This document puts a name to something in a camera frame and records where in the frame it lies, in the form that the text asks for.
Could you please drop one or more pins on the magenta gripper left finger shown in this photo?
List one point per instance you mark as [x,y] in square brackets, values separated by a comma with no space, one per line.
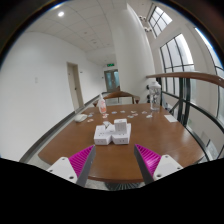
[75,168]

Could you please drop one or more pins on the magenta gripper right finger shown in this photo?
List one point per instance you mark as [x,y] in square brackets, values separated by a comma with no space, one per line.
[153,166]

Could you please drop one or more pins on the white charger plug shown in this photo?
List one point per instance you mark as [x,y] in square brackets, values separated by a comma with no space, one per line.
[120,125]

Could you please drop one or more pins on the white power strip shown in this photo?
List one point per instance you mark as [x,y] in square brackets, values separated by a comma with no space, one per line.
[105,135]

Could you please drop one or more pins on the white computer mouse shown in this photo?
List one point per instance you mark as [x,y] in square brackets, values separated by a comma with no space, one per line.
[79,118]

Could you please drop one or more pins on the white paper sheet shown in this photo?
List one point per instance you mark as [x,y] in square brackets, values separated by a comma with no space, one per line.
[170,118]

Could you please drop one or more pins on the pink sanitizer bottle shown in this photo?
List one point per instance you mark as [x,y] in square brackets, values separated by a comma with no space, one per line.
[102,105]

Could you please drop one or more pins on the clear water bottle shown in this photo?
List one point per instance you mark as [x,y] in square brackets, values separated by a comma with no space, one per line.
[155,95]

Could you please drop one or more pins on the wooden handrail with railing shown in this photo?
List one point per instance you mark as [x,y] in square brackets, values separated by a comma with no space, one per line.
[197,101]

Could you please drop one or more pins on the wooden chair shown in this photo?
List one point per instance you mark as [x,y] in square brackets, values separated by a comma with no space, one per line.
[119,94]

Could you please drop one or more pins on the glass double door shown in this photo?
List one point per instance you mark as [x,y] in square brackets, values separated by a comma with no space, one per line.
[112,80]

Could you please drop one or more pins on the beige door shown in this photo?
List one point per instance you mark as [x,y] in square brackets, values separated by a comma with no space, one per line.
[74,84]

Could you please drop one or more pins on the green exit sign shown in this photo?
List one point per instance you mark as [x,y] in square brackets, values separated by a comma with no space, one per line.
[110,65]

